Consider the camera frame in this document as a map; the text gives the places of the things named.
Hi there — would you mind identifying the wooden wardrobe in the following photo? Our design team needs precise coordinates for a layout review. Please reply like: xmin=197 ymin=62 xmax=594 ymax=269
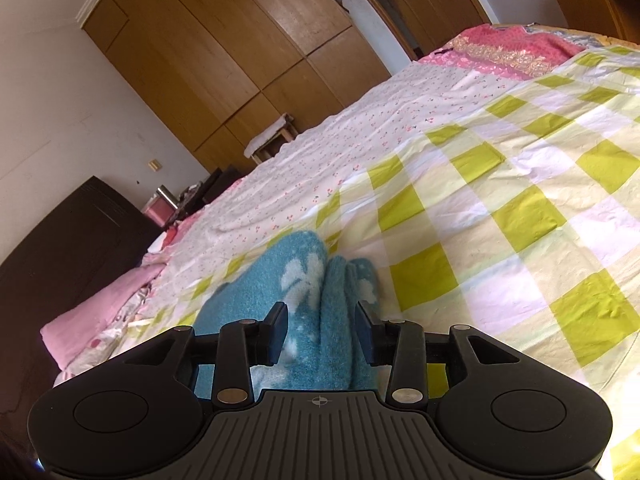
xmin=80 ymin=0 xmax=393 ymax=176

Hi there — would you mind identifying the pink patterned blanket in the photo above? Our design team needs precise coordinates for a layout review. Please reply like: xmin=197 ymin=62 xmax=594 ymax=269
xmin=417 ymin=22 xmax=608 ymax=81

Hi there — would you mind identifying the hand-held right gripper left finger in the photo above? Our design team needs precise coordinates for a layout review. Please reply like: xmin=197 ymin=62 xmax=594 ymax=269
xmin=125 ymin=302 xmax=290 ymax=406

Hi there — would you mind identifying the pink pillow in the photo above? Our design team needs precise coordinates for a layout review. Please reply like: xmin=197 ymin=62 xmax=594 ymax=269
xmin=40 ymin=262 xmax=168 ymax=368

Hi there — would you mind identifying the wooden stool with white cushion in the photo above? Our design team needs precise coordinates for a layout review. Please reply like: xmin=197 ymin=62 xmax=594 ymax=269
xmin=244 ymin=112 xmax=299 ymax=165

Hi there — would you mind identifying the wooden door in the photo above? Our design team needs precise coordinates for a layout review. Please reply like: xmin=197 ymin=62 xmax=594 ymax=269
xmin=340 ymin=0 xmax=493 ymax=58

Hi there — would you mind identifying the blue fluffy towel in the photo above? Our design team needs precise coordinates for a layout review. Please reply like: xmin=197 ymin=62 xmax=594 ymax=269
xmin=192 ymin=230 xmax=381 ymax=401

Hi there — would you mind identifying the pink box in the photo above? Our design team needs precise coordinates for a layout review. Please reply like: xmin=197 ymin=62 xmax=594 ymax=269
xmin=141 ymin=197 xmax=173 ymax=228

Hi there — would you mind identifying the dark wooden nightstand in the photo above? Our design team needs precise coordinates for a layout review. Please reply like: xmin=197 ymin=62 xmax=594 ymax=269
xmin=172 ymin=164 xmax=246 ymax=221

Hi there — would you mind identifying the dark wooden headboard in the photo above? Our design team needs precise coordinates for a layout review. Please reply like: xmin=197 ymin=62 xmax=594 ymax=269
xmin=0 ymin=176 xmax=163 ymax=431

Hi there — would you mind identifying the green checked bed sheet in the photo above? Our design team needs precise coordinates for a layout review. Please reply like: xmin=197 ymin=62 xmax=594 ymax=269
xmin=125 ymin=45 xmax=640 ymax=480

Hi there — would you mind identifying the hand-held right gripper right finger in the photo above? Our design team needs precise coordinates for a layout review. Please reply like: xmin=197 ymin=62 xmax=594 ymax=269
xmin=354 ymin=300 xmax=521 ymax=406

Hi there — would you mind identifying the white floral bed sheet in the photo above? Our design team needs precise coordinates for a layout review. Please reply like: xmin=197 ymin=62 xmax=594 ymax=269
xmin=145 ymin=62 xmax=531 ymax=291

